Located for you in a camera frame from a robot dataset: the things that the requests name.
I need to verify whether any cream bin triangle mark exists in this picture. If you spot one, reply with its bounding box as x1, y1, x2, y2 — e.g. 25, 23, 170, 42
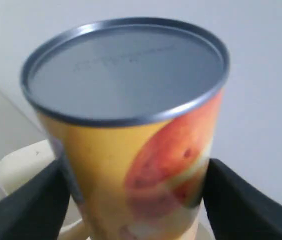
0, 140, 89, 240

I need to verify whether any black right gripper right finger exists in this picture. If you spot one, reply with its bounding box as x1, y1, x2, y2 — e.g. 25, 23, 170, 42
203, 158, 282, 240

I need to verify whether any yellow chips can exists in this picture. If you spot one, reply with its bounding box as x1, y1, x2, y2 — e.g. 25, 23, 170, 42
20, 17, 230, 240

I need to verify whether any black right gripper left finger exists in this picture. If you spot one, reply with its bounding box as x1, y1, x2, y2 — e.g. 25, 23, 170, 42
0, 157, 70, 240

